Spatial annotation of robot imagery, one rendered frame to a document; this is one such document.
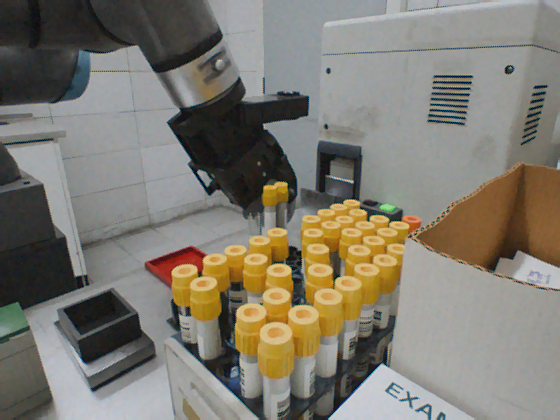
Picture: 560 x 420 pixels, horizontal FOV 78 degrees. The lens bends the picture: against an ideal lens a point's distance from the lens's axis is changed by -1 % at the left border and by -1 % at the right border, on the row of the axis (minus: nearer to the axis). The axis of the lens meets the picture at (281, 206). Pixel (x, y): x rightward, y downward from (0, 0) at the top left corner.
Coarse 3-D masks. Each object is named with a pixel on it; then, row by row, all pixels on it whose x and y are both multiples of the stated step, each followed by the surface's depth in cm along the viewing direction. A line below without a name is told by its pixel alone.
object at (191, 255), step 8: (184, 248) 47; (192, 248) 48; (160, 256) 45; (168, 256) 46; (176, 256) 47; (184, 256) 47; (192, 256) 47; (200, 256) 46; (152, 264) 44; (160, 264) 45; (168, 264) 45; (176, 264) 45; (184, 264) 45; (192, 264) 45; (200, 264) 45; (152, 272) 43; (160, 272) 42; (168, 272) 43; (200, 272) 42; (168, 280) 40
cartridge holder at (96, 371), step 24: (72, 312) 31; (96, 312) 33; (120, 312) 33; (72, 336) 28; (96, 336) 28; (120, 336) 29; (144, 336) 30; (96, 360) 28; (120, 360) 28; (96, 384) 27
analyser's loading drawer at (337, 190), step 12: (336, 180) 57; (348, 180) 55; (300, 192) 56; (312, 192) 54; (324, 192) 60; (336, 192) 58; (348, 192) 56; (300, 204) 56; (312, 204) 55; (324, 204) 53
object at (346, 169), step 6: (330, 162) 58; (336, 162) 57; (342, 162) 56; (348, 162) 55; (354, 162) 55; (330, 168) 58; (336, 168) 57; (342, 168) 56; (348, 168) 56; (354, 168) 55; (330, 174) 58; (336, 174) 58; (342, 174) 57; (348, 174) 56; (354, 174) 55; (354, 180) 56
